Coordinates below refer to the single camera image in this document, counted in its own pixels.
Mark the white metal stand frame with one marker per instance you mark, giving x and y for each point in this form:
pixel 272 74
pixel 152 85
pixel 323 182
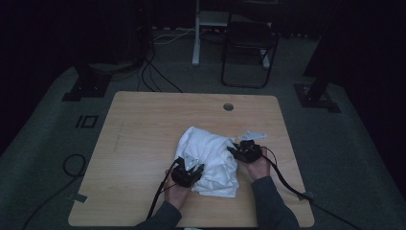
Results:
pixel 196 38

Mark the black stand with flat base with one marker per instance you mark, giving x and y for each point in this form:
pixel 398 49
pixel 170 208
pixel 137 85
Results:
pixel 316 96

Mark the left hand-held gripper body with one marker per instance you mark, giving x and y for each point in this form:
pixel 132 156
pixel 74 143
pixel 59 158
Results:
pixel 183 175

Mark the person's left hand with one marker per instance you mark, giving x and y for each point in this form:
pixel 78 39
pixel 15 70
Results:
pixel 177 195

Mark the black folding chair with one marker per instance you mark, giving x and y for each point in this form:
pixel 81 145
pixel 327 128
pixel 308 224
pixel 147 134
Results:
pixel 249 35

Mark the black stand with square base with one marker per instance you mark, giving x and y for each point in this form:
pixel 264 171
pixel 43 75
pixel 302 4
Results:
pixel 87 84

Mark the person's right hand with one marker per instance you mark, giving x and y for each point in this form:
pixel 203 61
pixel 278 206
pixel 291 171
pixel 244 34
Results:
pixel 260 169

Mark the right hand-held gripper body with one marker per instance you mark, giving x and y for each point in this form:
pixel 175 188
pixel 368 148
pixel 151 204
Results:
pixel 250 151

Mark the grey tape piece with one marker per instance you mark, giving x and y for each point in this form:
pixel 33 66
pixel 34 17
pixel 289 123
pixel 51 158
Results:
pixel 79 198
pixel 306 195

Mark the white pleated skirt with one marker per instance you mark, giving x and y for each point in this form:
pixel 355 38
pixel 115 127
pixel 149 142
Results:
pixel 210 159

